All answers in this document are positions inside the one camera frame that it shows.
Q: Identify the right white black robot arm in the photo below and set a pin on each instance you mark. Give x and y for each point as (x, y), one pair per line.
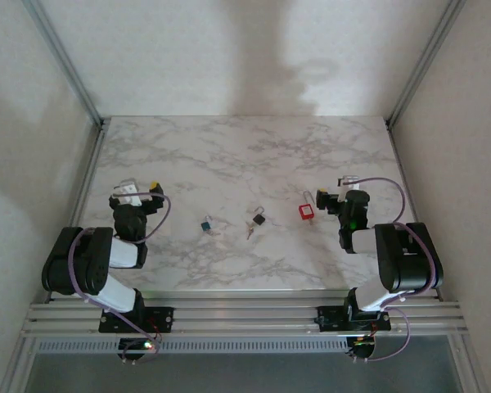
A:
(409, 262)

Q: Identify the red safety padlock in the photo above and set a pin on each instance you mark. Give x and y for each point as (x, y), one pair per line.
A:
(305, 211)

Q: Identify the black controller board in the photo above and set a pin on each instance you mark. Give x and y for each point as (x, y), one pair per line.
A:
(133, 348)
(362, 348)

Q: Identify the aluminium side rail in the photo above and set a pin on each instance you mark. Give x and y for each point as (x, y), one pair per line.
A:
(79, 204)

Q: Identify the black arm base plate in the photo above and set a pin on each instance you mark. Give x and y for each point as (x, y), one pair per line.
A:
(163, 317)
(329, 323)

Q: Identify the aluminium frame leg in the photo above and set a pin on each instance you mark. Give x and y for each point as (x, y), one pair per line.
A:
(466, 368)
(18, 368)

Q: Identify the black padlock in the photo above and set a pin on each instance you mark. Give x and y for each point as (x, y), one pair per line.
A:
(259, 220)

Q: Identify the small silver keys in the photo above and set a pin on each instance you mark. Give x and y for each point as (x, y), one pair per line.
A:
(215, 233)

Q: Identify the small blue padlock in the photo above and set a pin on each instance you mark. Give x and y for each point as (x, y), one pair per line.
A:
(206, 226)

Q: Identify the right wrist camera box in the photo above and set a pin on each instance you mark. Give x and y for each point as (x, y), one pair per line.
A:
(348, 182)

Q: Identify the aluminium frame post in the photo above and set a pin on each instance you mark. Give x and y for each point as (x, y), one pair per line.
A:
(422, 65)
(68, 65)

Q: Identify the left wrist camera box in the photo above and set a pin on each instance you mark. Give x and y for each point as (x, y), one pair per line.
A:
(127, 190)

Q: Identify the aluminium mounting rail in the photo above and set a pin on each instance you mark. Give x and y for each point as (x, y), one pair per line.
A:
(245, 315)

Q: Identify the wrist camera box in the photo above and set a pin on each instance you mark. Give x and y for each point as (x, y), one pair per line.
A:
(127, 190)
(348, 182)

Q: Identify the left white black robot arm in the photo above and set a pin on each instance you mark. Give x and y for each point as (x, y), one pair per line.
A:
(118, 254)

